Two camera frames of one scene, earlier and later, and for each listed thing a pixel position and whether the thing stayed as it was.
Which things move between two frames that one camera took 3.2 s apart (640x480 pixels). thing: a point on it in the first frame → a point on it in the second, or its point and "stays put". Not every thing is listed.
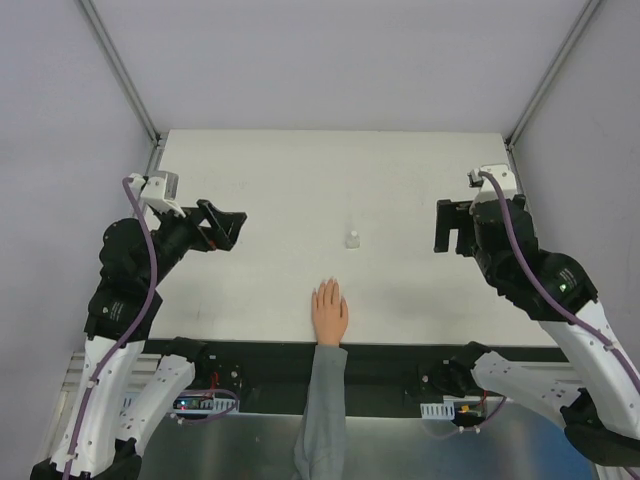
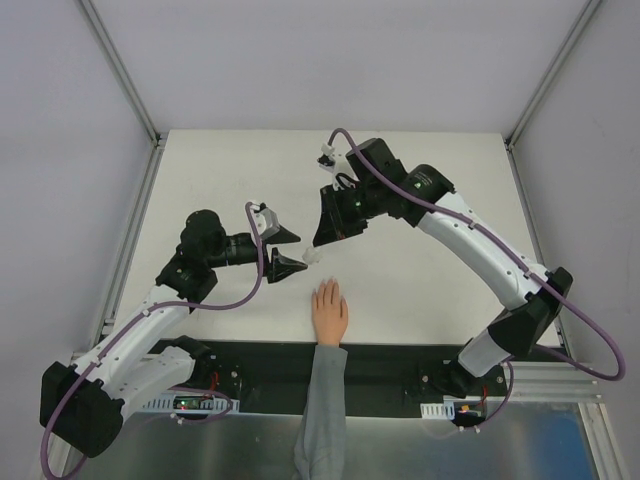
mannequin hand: (330, 312) stays put
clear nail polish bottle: (353, 242) → (311, 255)
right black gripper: (463, 226) → (339, 215)
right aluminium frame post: (579, 24) stays put
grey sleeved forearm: (320, 442) stays put
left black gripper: (204, 226) → (265, 254)
